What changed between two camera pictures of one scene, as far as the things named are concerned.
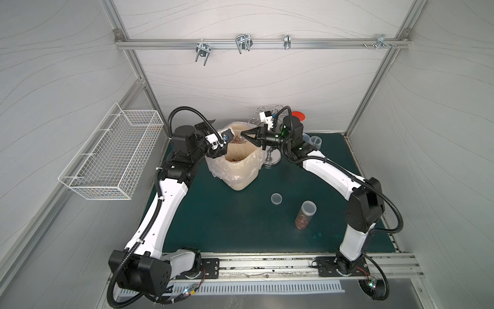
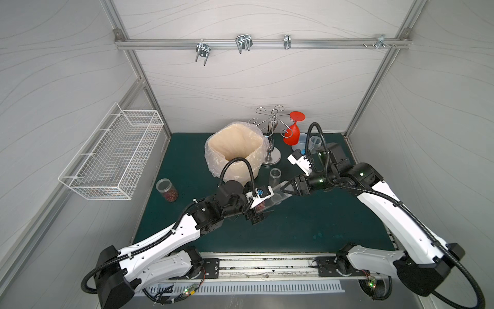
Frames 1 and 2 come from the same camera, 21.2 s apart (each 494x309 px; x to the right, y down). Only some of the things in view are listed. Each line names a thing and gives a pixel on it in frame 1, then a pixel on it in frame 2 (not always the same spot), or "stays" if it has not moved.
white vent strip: (256, 287) stays
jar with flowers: (308, 208) -> (281, 193)
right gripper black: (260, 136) -> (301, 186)
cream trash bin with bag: (239, 167) stays
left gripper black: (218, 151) -> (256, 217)
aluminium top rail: (246, 44) stays
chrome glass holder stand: (274, 155) stays
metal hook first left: (203, 49) stays
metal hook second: (244, 42) stays
